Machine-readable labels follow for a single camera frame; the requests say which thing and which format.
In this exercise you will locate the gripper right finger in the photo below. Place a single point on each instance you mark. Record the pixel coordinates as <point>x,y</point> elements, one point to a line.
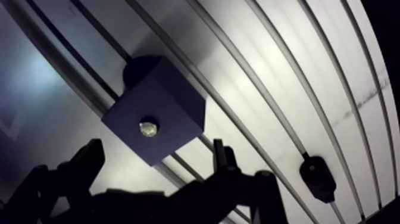
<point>225,184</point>

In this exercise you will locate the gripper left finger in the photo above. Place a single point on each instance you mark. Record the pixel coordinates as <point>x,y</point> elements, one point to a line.
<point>79,169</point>

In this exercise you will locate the steel bolt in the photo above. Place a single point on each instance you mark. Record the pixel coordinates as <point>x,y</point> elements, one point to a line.
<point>148,128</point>

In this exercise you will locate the black oval holder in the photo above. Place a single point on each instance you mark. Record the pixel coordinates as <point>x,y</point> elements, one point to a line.
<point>317,179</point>

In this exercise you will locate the dark blue-grey block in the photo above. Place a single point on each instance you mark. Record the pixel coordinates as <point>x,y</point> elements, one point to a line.
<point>156,112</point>

